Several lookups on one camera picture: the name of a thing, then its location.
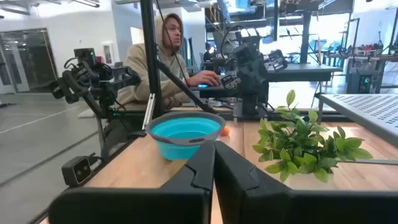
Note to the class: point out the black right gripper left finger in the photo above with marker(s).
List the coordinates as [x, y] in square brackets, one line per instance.
[140, 205]

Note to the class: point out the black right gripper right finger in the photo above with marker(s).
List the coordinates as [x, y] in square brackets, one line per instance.
[280, 208]

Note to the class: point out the blue collapsible bowl grey rim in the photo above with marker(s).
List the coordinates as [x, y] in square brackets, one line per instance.
[174, 149]

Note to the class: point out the orange red round fruit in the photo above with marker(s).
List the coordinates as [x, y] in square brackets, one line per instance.
[225, 131]

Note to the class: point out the black robot arm on stand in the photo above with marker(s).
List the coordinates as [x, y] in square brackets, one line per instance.
[93, 81]

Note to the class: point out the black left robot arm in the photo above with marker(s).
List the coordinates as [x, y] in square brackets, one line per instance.
[253, 99]

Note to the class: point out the person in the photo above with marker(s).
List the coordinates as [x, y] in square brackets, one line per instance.
[207, 53]
[140, 68]

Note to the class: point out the black computer mouse blue light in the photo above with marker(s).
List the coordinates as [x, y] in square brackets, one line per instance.
[203, 85]

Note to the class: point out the black desk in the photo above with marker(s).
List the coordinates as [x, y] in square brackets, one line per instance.
[298, 73]

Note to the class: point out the green plant in white pot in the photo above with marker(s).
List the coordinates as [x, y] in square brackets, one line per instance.
[298, 146]

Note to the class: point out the black computer tower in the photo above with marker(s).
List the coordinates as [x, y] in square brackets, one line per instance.
[360, 82]

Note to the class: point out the cluttered workbench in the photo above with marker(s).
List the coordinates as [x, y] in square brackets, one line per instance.
[373, 57]

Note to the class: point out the grey metal table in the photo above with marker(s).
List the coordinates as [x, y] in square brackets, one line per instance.
[373, 112]

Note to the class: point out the glass door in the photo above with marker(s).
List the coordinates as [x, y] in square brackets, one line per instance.
[31, 62]

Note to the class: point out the black table-level camera box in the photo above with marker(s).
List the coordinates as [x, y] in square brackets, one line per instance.
[76, 171]

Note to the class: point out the silver metal bracket bar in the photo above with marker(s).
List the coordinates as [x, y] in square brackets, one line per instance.
[148, 112]

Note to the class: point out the black aluminium rig frame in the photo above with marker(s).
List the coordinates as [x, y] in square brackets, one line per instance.
[150, 62]

